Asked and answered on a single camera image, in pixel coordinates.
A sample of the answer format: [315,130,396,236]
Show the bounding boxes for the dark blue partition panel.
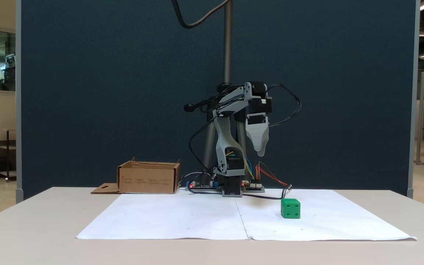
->
[15,0,419,201]

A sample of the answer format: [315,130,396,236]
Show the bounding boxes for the blue circuit board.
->
[185,180,222,191]

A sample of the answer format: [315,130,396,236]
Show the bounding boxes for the black wrist servo cable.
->
[201,85,245,113]

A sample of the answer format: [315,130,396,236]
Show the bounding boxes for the green dice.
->
[281,198,301,219]

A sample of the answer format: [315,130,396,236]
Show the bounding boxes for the black shelf rack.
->
[0,129,17,182]

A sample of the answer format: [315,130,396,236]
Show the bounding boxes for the grey circuit board with wires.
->
[241,180,266,193]

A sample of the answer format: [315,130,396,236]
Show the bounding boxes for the framed wall window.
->
[0,25,17,95]

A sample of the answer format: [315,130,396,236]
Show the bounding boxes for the orange wire pair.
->
[255,162,290,187]

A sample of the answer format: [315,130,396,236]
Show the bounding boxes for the brown cardboard box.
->
[91,158,181,195]

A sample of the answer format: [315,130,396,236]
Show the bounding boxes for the black camera cable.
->
[171,0,232,29]

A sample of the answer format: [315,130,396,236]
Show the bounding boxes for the long black cable white connector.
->
[242,184,293,201]

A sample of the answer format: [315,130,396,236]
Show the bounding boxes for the black elbow servo cable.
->
[188,118,220,173]

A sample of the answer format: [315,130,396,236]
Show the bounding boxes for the black gripper servo cable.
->
[266,84,302,128]

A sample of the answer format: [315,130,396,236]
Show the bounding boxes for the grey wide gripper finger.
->
[245,124,270,157]

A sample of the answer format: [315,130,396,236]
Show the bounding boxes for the grey metal camera tripod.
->
[184,0,251,181]

